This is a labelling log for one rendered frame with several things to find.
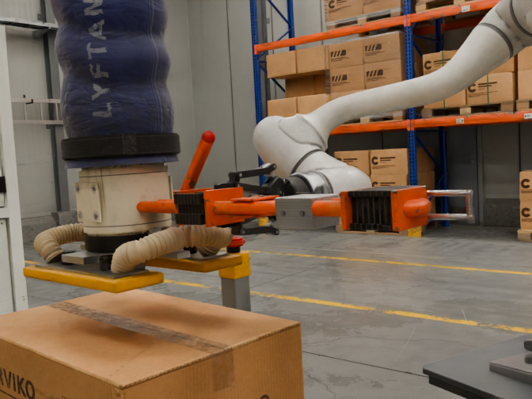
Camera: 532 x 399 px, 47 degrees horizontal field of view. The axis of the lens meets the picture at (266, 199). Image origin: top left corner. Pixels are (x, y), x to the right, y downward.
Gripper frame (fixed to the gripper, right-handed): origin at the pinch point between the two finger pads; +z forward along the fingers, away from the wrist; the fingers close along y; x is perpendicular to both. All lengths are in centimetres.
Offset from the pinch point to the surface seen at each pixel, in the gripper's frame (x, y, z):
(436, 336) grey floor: 122, 117, -294
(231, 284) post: 48, 27, -46
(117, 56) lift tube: 17.7, -26.8, 5.7
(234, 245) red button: 47, 16, -47
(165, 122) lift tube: 16.8, -15.2, -3.3
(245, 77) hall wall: 783, -158, -786
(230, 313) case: 15.3, 24.1, -15.9
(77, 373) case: 12.7, 25.4, 20.4
